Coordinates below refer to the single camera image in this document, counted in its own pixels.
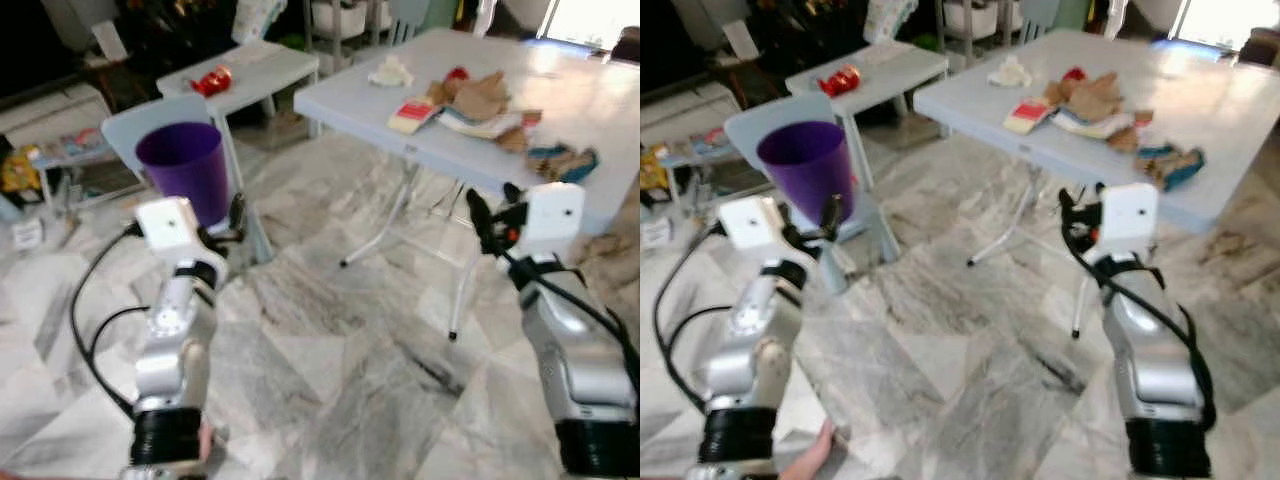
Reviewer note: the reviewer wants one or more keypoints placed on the pale green chair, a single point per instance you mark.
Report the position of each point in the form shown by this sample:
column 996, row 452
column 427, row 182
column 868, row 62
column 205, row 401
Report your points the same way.
column 1040, row 15
column 408, row 20

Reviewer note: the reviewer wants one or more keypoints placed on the colourful baby bouncer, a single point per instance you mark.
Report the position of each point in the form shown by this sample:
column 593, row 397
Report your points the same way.
column 700, row 145
column 75, row 148

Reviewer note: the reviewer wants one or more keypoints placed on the crumpled white tissue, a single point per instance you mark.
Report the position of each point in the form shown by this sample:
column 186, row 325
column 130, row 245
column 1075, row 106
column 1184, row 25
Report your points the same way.
column 1011, row 72
column 390, row 72

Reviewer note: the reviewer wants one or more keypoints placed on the teal and brown crumpled trash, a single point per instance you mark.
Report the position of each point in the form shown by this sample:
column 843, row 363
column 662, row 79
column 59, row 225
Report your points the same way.
column 562, row 162
column 1172, row 165

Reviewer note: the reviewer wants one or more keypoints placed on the white patterned bag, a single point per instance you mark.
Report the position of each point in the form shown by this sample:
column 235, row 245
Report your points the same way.
column 260, row 20
column 890, row 20

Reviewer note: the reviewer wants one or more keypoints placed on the small white box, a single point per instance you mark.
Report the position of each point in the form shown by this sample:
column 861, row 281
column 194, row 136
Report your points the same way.
column 656, row 233
column 28, row 234

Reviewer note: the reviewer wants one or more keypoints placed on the small pale grey table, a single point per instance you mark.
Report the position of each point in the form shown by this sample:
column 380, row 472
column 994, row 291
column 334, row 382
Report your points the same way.
column 895, row 65
column 265, row 65

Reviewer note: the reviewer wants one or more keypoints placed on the purple plastic rubbish bin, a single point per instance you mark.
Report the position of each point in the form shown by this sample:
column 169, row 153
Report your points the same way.
column 805, row 175
column 190, row 175

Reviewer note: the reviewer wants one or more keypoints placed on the yellow toy packet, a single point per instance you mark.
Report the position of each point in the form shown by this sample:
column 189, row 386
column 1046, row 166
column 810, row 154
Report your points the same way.
column 18, row 172
column 655, row 170

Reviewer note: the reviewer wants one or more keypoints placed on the small brown paper scrap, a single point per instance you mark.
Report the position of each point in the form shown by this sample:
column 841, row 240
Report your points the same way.
column 518, row 135
column 1130, row 135

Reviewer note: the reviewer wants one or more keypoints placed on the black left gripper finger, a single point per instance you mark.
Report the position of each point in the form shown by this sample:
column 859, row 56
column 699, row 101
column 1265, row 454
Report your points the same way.
column 831, row 215
column 238, row 212

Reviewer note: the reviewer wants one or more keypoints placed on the large pale blue folding table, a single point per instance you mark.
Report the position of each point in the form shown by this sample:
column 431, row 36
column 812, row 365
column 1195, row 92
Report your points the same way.
column 1200, row 90
column 580, row 90

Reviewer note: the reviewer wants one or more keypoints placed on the small red wrapper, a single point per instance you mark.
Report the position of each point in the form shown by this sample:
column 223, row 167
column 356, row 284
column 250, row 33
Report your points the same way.
column 1074, row 73
column 457, row 73

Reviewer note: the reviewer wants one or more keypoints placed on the white and blue booklet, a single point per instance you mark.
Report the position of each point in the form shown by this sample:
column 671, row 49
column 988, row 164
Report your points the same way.
column 470, row 126
column 1085, row 126

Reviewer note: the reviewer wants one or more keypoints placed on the crumpled brown paper bag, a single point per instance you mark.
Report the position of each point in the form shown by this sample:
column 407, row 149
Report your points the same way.
column 1092, row 98
column 478, row 98

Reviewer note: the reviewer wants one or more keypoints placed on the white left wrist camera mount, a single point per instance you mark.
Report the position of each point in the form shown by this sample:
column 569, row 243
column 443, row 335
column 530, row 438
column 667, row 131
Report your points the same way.
column 165, row 222
column 750, row 222

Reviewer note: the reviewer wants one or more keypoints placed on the round brown side table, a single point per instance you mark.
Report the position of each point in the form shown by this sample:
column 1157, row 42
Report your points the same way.
column 738, row 66
column 105, row 66

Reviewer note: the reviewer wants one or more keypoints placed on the white upright card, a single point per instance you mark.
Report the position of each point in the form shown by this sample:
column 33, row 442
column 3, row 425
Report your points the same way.
column 110, row 42
column 741, row 40

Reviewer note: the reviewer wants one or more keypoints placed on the pale blue plastic chair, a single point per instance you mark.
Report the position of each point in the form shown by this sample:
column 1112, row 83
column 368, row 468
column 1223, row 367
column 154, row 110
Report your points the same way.
column 745, row 120
column 125, row 125

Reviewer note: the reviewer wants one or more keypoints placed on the red and white packet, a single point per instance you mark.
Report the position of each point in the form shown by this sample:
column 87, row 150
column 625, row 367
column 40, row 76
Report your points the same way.
column 412, row 115
column 1027, row 115

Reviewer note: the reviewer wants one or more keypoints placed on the white TV stand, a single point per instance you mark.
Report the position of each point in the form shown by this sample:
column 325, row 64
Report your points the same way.
column 50, row 115
column 685, row 110

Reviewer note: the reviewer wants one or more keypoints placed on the person's bare hand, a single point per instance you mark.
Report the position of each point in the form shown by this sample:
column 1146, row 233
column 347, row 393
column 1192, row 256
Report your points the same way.
column 206, row 442
column 808, row 458

